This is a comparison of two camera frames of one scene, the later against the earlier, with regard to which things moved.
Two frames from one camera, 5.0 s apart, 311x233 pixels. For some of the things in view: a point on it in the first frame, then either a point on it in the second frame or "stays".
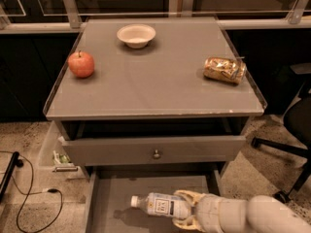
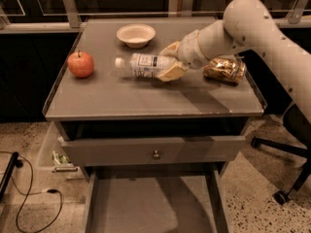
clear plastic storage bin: x=52 y=159 stays
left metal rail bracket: x=71 y=6 stays
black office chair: x=297 y=121 stays
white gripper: x=208 y=211 -> x=190 y=51
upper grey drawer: x=155 y=150 stays
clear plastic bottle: x=165 y=204 -> x=144 y=65
